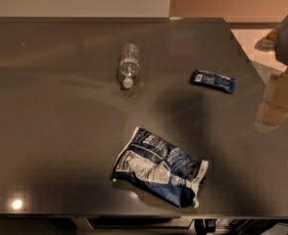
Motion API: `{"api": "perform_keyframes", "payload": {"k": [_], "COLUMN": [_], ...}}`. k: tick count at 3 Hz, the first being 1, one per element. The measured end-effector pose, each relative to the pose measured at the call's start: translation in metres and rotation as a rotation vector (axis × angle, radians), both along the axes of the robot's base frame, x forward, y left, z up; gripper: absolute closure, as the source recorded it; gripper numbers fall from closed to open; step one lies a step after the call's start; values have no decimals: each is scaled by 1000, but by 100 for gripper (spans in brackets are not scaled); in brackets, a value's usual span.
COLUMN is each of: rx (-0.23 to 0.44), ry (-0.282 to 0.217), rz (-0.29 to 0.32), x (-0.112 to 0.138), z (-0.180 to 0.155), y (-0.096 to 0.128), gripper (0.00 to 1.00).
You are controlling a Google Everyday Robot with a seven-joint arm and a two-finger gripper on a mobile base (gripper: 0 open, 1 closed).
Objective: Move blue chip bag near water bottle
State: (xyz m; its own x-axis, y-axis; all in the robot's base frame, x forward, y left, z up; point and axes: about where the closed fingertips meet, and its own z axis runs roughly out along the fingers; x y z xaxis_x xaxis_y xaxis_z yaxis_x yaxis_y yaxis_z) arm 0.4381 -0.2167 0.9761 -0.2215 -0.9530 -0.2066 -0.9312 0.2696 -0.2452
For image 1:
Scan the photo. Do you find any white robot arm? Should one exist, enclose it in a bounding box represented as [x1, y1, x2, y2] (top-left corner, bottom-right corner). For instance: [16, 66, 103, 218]
[255, 15, 288, 133]

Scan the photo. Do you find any small blue snack packet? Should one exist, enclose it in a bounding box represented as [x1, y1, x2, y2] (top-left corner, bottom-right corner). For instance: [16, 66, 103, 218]
[190, 70, 236, 94]

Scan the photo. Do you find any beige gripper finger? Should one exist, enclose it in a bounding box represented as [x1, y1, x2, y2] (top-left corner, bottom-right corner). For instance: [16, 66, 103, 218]
[255, 68, 288, 133]

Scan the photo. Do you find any clear plastic water bottle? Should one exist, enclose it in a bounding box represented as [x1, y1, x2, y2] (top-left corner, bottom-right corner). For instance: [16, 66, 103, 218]
[118, 43, 140, 89]

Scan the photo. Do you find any blue white chip bag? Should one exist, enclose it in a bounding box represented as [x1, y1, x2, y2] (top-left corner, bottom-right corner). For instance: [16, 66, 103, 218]
[112, 127, 209, 208]

